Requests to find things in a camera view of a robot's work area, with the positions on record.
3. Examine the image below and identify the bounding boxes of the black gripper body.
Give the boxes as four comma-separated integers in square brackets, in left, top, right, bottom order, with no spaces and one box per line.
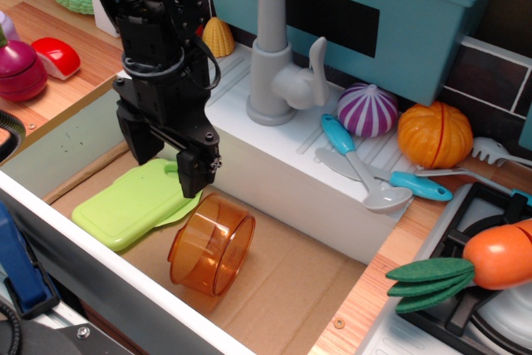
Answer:
[113,49,221,170]

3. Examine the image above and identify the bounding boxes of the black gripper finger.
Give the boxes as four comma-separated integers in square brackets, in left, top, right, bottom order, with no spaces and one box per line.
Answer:
[116,99,164,165]
[177,149,216,199]

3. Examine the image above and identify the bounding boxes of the orange transparent plastic pot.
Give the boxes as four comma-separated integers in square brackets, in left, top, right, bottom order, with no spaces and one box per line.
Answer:
[168,193,256,297]

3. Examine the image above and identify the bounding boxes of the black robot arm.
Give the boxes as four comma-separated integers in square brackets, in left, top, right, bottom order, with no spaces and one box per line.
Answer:
[100,0,221,198]

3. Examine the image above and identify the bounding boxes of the white toy sink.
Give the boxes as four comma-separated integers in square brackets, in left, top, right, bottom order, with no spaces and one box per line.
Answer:
[1,47,398,354]

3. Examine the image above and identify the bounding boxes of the green plastic cutting board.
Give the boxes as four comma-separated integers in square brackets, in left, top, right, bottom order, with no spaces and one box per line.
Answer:
[71,159,201,252]

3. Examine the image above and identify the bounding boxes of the yellow toy corn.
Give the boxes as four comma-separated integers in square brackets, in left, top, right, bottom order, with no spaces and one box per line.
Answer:
[202,17,235,58]

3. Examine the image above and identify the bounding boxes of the white salt shaker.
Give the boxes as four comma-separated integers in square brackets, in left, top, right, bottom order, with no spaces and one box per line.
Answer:
[91,0,120,38]

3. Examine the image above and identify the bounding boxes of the grey toy faucet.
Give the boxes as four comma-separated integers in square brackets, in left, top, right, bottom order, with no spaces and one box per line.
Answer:
[246,0,329,126]

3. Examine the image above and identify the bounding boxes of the red white toy slice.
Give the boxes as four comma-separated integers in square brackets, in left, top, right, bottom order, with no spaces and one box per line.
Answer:
[31,37,81,81]

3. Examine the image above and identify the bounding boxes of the blue clamp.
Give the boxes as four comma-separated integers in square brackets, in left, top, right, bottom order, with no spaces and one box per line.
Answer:
[1,203,61,320]

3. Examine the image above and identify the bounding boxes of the purple striped toy onion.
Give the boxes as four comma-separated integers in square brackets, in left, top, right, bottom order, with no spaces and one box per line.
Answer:
[337,83,399,138]

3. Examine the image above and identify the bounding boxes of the teal plastic bin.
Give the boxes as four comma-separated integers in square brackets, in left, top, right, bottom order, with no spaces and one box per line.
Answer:
[214,0,489,104]

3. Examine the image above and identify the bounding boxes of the orange toy pumpkin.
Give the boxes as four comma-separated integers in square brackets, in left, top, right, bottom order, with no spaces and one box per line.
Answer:
[397,101,473,169]

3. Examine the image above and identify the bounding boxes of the grey toy pasta fork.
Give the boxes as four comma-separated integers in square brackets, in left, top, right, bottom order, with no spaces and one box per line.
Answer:
[415,137,531,205]

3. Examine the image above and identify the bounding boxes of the orange toy carrot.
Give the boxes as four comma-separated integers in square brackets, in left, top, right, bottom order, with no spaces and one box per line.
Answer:
[386,219,531,313]

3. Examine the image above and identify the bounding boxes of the black toy stove grate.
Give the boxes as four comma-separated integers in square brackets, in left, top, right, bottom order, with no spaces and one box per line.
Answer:
[399,184,531,354]

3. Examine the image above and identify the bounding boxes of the black cable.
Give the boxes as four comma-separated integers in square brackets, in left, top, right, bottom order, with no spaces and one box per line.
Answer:
[0,110,27,163]

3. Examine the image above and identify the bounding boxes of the grey knife blue handle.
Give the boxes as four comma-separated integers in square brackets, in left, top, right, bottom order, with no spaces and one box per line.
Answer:
[315,148,453,202]

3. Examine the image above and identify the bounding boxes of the grey ladle blue handle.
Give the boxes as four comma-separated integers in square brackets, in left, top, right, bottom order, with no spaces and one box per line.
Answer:
[321,114,413,214]

